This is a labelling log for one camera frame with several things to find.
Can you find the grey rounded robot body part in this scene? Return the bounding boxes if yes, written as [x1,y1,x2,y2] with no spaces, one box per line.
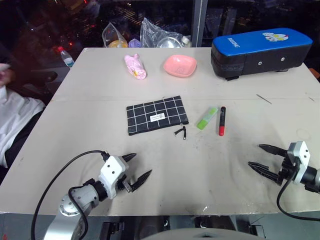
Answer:
[141,226,254,240]

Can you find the blue and black boxing pad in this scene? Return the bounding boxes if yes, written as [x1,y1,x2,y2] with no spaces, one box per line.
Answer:
[210,26,314,82]

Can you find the green highlighter pen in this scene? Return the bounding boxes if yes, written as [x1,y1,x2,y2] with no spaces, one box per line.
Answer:
[196,106,219,131]

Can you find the light purple plastic bag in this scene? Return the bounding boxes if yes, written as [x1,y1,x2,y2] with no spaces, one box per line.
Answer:
[128,38,142,49]

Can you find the clear plastic water bottle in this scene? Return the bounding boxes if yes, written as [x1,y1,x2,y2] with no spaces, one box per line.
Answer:
[58,45,75,69]

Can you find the person in white shirt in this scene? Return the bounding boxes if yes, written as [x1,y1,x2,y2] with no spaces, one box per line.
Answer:
[0,84,46,169]

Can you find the red and black marker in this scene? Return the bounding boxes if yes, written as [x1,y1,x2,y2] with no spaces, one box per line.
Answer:
[216,106,227,137]

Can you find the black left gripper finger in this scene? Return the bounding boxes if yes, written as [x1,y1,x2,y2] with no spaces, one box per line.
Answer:
[121,152,137,164]
[129,169,153,193]

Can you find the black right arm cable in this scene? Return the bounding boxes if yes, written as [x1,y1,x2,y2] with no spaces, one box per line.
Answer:
[275,162,320,222]

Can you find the grey window frame post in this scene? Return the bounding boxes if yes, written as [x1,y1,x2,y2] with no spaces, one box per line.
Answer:
[191,0,209,48]

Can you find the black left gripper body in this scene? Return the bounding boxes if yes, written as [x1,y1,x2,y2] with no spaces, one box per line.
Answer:
[115,173,134,193]

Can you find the bystander bare hand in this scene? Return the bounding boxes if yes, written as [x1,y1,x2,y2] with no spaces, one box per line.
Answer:
[0,63,16,87]

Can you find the black zipper pull strap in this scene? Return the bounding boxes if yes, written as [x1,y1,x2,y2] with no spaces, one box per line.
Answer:
[173,126,188,141]

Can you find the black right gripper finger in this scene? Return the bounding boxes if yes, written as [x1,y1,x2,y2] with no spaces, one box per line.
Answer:
[247,161,282,185]
[258,144,289,157]

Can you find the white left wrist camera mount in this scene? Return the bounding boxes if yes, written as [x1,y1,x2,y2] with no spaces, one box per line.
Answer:
[97,155,130,200]

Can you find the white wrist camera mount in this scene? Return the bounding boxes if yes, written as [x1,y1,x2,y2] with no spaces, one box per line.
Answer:
[285,140,311,185]
[97,155,130,200]

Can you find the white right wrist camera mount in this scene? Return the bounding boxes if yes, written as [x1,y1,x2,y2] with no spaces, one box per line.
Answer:
[285,140,311,185]

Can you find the thin wooden stick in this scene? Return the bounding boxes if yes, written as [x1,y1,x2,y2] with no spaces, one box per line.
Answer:
[255,93,273,104]

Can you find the black grid pencil pouch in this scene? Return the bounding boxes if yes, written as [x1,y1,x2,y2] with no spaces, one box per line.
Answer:
[126,95,190,137]

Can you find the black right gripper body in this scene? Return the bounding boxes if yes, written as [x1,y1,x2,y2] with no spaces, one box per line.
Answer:
[276,156,301,186]

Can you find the clear crumpled plastic bag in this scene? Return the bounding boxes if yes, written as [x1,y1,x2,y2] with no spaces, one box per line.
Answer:
[139,17,192,49]

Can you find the pink plush toy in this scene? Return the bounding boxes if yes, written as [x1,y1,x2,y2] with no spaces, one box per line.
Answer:
[123,53,148,81]

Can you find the clear bag with orange fruit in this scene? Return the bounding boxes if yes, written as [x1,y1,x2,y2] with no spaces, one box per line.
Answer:
[102,21,130,49]

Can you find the pink plastic bowl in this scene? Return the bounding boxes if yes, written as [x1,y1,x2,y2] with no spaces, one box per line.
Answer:
[163,55,198,78]

